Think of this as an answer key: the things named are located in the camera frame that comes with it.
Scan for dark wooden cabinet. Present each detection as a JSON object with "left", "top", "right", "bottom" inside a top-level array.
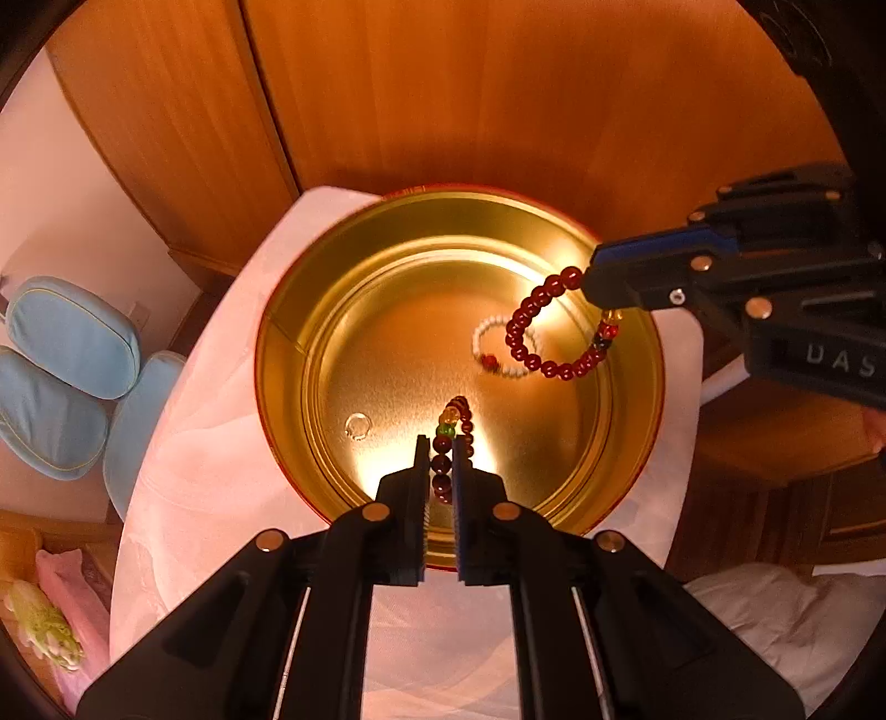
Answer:
[{"left": 668, "top": 377, "right": 886, "bottom": 579}]

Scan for brown bracelet with green bead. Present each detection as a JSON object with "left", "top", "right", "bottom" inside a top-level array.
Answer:
[{"left": 429, "top": 394, "right": 478, "bottom": 506}]

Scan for white duvet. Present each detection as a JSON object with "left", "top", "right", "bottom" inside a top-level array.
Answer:
[{"left": 682, "top": 560, "right": 886, "bottom": 716}]

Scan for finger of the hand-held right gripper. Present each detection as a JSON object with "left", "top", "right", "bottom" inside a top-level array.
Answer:
[
  {"left": 585, "top": 235, "right": 886, "bottom": 354},
  {"left": 590, "top": 164, "right": 859, "bottom": 269}
]

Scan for red and gold round tin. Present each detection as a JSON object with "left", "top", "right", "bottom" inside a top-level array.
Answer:
[{"left": 253, "top": 183, "right": 667, "bottom": 572}]

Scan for light blue chair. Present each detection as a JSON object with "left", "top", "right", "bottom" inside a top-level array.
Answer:
[{"left": 0, "top": 275, "right": 188, "bottom": 522}]

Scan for white tablecloth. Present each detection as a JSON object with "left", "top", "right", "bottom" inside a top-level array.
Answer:
[{"left": 109, "top": 186, "right": 707, "bottom": 720}]

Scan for dark red bead bracelet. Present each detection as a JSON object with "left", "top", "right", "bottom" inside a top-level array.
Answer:
[{"left": 507, "top": 266, "right": 620, "bottom": 380}]

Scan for pink bed sheet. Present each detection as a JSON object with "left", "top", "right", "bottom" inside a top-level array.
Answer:
[{"left": 34, "top": 547, "right": 113, "bottom": 716}]

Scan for white bead bracelet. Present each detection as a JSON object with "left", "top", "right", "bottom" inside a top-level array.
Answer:
[{"left": 472, "top": 315, "right": 539, "bottom": 378}]

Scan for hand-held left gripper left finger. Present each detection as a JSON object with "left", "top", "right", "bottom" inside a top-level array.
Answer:
[{"left": 75, "top": 435, "right": 431, "bottom": 720}]

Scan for green plush toy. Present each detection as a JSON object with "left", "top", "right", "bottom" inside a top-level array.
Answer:
[{"left": 2, "top": 578, "right": 85, "bottom": 671}]

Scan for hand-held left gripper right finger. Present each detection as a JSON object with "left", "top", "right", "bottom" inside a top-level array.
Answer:
[{"left": 453, "top": 438, "right": 807, "bottom": 720}]

